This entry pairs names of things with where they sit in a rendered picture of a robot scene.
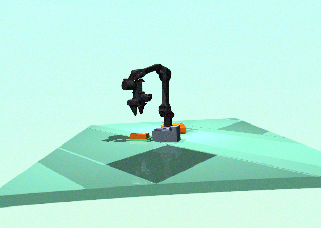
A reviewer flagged orange l-shaped part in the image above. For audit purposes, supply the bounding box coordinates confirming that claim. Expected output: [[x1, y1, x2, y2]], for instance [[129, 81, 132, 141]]
[[130, 133, 150, 139]]

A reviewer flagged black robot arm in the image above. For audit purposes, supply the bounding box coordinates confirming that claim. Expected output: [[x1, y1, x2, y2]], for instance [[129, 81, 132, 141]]
[[121, 64, 175, 127]]

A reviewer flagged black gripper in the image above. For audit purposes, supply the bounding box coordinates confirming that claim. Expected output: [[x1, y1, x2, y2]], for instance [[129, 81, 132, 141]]
[[127, 90, 147, 116]]

